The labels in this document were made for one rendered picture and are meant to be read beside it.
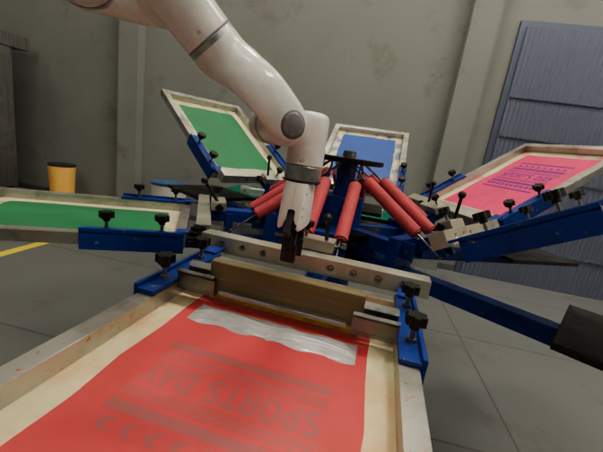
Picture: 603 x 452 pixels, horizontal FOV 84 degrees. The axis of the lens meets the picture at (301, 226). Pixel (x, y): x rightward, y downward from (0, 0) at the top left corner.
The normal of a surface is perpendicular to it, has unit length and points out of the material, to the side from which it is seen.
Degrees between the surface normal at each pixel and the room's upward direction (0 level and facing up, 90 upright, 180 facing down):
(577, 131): 90
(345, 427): 0
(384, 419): 0
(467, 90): 90
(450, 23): 90
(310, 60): 90
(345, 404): 0
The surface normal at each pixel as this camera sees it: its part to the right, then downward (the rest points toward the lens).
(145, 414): 0.15, -0.96
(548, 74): -0.18, 0.21
